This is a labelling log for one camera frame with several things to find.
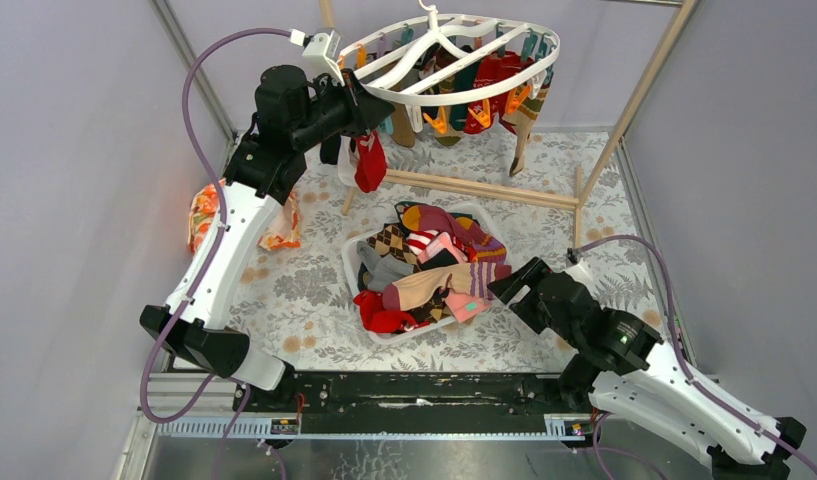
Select white sock black stripes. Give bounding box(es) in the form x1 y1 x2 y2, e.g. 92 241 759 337
337 136 358 187

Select large red sock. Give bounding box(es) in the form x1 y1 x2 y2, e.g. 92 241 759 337
354 131 388 193

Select beige sock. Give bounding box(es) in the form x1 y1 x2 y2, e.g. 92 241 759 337
381 262 513 311

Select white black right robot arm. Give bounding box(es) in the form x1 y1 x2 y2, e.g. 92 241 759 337
488 258 806 479

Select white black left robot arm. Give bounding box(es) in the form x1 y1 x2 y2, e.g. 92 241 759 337
139 65 394 411

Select white oval clip hanger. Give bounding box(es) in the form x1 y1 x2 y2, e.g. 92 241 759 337
338 3 561 107

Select purple striped sock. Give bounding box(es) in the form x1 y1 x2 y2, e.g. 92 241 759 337
471 234 507 263

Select dark teal hanging sock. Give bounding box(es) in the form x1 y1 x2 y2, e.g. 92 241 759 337
449 61 481 132

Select red patterned hanging sock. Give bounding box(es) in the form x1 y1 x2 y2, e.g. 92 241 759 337
462 52 515 135

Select brown argyle sock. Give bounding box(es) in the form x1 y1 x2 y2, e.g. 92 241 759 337
366 224 419 267

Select white laundry basket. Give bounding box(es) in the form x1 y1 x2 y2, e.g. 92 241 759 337
340 201 523 346

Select grey sock in basket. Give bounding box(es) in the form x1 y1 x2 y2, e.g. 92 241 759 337
356 242 415 293

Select orange clothespin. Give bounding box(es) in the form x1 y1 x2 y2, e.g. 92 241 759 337
505 85 532 115

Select olive striped hanging sock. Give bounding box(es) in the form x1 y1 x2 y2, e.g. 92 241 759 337
501 77 552 177

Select floral orange fabric bag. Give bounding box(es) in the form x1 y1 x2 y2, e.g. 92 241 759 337
187 185 301 254

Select small red crumpled sock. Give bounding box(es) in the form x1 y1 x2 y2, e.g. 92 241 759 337
353 290 419 334

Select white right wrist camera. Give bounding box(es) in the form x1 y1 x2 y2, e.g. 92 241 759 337
563 248 595 291

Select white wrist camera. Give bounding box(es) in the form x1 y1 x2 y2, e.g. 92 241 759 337
289 27 344 85
563 248 595 291

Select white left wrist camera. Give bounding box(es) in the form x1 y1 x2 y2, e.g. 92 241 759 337
289 27 344 85

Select wooden hanger stand frame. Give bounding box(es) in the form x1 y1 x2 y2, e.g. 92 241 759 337
356 1 697 246

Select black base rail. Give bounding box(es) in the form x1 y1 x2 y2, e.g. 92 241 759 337
233 370 596 437

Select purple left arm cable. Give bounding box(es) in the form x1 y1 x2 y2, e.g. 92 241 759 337
139 27 310 425

